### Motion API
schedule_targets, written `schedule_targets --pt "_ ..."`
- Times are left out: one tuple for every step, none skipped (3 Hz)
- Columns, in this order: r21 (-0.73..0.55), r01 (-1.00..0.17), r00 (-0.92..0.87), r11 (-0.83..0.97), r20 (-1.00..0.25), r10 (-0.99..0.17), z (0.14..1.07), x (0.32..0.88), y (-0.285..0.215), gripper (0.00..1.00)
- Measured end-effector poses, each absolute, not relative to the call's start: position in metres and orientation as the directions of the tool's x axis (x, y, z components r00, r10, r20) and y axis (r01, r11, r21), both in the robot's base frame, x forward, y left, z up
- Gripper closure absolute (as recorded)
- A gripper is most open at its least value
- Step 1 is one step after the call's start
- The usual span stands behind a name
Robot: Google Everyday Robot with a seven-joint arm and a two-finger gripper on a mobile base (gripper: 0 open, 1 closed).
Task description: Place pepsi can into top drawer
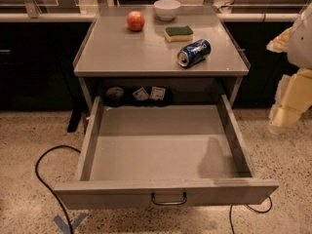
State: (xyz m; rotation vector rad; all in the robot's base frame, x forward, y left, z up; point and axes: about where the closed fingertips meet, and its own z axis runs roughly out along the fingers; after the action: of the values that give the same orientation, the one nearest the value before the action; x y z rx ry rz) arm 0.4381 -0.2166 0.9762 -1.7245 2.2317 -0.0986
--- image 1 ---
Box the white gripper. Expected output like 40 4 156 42
266 3 312 135

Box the blue pepsi can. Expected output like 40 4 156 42
177 39 211 68

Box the grey open top drawer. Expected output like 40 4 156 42
55 97 278 210

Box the round grey object under top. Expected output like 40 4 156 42
105 87 125 101

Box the grey cabinet with top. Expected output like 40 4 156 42
74 6 249 106

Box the yellow green sponge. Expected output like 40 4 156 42
164 25 193 42

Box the white tag right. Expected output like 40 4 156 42
149 87 166 100

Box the white tag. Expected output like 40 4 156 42
133 88 149 101
149 87 166 100

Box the white bowl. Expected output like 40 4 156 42
154 0 180 20

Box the white tag left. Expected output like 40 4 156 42
133 88 149 101

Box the red apple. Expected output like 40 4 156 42
127 11 145 31

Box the blue tape floor mark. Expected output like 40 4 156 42
54 213 88 234

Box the black floor cable right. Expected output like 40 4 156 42
228 196 273 234

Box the black floor cable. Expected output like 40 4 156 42
228 196 273 234
34 144 82 234

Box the black metal drawer handle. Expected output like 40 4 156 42
151 192 187 207

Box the black floor cable left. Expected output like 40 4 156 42
34 144 82 234

